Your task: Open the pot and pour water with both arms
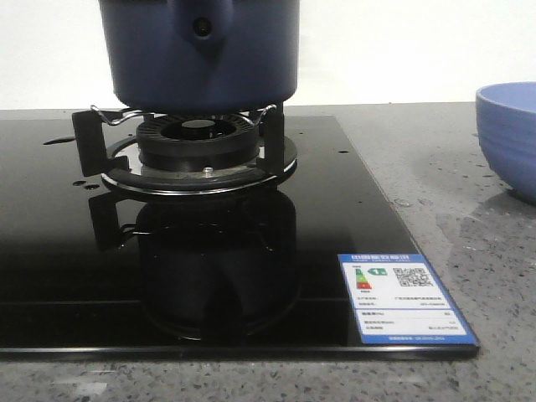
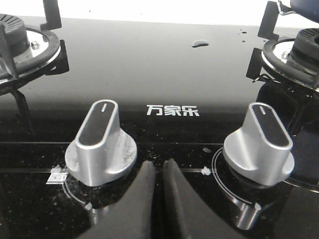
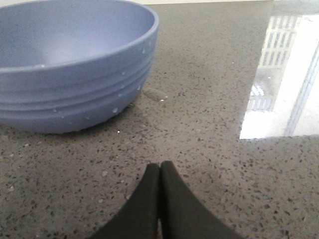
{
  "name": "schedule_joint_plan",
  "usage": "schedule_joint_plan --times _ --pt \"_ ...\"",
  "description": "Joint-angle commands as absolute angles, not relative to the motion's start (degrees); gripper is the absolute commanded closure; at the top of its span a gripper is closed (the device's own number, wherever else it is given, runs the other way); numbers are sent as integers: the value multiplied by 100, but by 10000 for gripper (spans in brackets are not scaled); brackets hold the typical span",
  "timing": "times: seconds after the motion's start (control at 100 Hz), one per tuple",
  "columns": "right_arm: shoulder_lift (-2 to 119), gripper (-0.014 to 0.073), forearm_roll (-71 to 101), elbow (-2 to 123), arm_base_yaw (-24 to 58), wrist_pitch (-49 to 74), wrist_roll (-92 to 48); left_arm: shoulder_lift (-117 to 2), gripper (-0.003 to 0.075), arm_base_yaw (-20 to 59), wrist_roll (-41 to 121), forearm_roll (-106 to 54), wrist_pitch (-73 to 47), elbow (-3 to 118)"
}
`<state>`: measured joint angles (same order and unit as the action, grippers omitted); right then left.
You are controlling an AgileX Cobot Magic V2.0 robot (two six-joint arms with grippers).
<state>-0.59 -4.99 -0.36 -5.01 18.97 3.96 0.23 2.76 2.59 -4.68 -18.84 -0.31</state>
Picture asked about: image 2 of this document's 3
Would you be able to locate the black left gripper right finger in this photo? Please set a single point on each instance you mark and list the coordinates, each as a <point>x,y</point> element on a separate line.
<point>188,216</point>

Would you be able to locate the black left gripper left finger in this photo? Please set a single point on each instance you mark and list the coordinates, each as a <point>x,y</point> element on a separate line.
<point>130,218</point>

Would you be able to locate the dark blue pot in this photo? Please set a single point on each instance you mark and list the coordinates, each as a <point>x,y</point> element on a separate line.
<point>306,8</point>

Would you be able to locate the silver left stove knob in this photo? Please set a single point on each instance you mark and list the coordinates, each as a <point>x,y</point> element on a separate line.
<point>101,152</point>

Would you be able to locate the silver stove knob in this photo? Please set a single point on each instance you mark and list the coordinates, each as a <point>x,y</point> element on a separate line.
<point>260,150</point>
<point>101,152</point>

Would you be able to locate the silver right stove knob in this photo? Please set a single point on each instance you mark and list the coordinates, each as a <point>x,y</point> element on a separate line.
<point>260,150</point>

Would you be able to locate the black glass gas stove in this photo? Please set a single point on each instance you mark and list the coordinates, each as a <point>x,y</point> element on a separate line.
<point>181,90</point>

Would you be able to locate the right black gas burner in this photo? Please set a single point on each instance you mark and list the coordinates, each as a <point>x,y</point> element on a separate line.
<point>296,59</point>

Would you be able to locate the black gas burner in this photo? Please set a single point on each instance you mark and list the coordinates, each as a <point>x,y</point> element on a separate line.
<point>296,59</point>
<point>30,47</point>

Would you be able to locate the left black gas burner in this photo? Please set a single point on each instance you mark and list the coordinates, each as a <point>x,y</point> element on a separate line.
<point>30,47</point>

